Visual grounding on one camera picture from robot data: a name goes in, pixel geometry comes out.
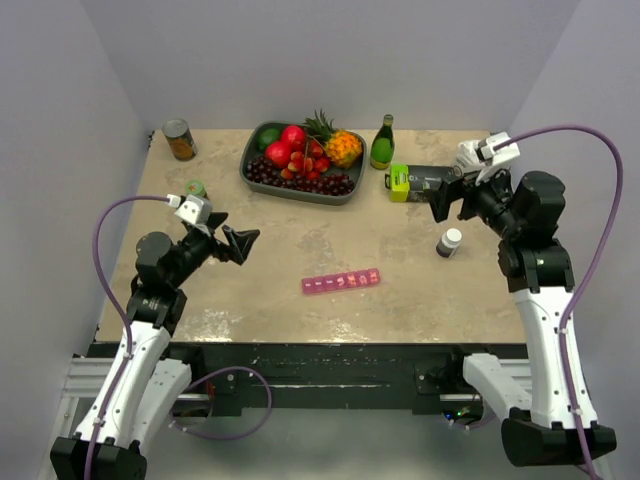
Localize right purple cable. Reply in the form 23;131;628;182
494;123;625;480

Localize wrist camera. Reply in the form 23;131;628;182
166;194;212;225
452;132;520;185

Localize red apple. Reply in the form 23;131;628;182
265;140;292;169

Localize white-capped pill bottle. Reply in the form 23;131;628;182
436;228;463;258

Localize tin can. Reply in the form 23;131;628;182
162;118;198;161

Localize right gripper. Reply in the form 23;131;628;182
424;159;522;238

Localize dark grapes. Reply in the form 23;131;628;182
243;156;356;196

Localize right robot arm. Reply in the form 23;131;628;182
426;167;617;467

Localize red pomegranate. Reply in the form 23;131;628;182
280;125;307;151

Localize pink weekly pill organizer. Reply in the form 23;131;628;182
301;268;382;295

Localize pineapple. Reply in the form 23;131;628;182
304;109;363;169

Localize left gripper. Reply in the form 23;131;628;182
168;213;258;288

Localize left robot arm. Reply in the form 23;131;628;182
50;213;260;479

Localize green lime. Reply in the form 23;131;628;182
256;127;281;152

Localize grey fruit tray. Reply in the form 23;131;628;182
240;121;367;206

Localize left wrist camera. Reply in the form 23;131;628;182
166;194;212;225

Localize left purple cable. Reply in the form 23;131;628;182
82;194;174;480

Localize lower purple cable loop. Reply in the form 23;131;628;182
168;365;274;442

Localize black and green box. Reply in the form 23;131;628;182
384;164;459;203

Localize green glass bottle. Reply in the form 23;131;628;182
370;114;395;170

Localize green-lidded spice jar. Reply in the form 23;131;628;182
185;180;208;199

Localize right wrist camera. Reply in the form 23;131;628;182
452;132;520;185

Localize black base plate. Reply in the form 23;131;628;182
161;342;527;416

